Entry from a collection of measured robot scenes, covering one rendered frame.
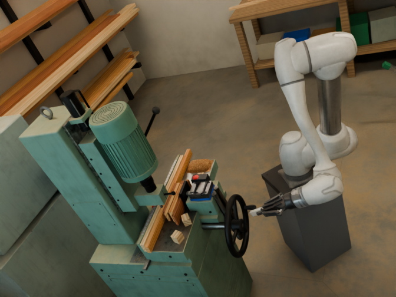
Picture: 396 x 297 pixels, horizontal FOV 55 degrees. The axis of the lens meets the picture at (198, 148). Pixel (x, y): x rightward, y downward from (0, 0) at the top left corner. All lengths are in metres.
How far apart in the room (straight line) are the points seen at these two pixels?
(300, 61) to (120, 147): 0.79
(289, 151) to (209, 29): 3.18
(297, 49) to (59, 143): 1.02
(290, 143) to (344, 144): 0.26
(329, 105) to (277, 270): 1.21
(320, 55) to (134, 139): 0.81
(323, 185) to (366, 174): 1.43
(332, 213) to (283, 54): 1.06
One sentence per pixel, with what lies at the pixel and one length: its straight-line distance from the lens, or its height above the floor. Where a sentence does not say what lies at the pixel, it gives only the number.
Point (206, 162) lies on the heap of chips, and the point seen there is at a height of 0.93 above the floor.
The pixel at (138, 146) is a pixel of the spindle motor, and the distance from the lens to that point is 1.55.
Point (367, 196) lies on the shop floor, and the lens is 2.90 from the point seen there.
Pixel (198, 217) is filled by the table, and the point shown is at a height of 0.87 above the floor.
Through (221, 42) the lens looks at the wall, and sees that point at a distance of 4.99.
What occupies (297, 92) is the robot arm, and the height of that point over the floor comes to 1.30.
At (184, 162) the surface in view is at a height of 0.94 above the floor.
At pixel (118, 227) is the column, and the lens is 1.90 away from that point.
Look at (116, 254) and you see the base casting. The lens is 1.99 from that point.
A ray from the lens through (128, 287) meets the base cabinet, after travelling 2.12.
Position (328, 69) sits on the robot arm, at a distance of 1.64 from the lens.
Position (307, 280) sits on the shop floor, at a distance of 2.53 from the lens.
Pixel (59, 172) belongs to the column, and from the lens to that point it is 1.77.
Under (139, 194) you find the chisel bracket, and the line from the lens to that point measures 1.78.
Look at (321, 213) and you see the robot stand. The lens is 2.24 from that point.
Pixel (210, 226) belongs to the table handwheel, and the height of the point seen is 0.82.
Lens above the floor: 2.12
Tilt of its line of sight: 34 degrees down
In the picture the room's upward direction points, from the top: 24 degrees counter-clockwise
